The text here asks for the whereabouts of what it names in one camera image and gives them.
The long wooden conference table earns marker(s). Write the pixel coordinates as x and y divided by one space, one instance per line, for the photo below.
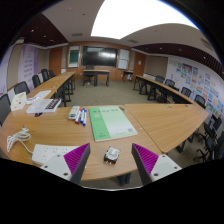
163 88
56 81

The bright ceiling light panel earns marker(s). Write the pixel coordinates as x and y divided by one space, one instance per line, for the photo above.
140 18

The white book with dark print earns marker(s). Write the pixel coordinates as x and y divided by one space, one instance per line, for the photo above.
41 106

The small wooden side desk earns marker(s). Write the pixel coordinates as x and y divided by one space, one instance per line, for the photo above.
127 72

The grey charger block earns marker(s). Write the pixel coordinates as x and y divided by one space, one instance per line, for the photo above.
112 155

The white remote control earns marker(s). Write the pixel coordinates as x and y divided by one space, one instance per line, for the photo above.
73 112

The wooden door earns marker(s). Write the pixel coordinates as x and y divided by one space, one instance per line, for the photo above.
139 65
55 61

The plain white wall board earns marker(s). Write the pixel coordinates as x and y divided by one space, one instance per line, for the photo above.
124 59

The colourful wall posters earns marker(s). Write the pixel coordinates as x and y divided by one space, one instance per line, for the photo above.
200 83

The purple wall banner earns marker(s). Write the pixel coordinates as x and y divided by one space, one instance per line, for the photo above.
28 65
5 73

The black office chair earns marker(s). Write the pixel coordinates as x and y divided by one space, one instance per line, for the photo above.
89 77

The white power strip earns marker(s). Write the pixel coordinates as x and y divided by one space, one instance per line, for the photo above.
50 151

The green and white booklet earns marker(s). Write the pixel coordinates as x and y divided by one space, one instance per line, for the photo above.
113 123

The wooden lectern desk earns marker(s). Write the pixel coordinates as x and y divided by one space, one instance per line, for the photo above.
96 71

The white paper sheets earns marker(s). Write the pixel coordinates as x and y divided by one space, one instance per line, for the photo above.
41 94

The red whiteboard marker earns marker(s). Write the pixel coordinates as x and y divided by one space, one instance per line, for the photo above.
77 118

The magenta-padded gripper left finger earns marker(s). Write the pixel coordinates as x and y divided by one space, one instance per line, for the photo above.
58 165

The large black wall screen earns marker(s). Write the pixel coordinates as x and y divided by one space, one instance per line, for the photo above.
100 56

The black pen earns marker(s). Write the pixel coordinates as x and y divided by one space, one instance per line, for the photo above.
38 114

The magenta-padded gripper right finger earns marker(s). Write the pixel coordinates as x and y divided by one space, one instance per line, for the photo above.
163 166

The row of black chairs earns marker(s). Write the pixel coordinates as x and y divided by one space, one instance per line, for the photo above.
21 88
211 143

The whiteboard with green sheet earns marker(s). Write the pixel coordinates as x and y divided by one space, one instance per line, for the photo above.
74 56

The blue whiteboard marker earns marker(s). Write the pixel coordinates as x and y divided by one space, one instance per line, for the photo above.
84 119
82 115

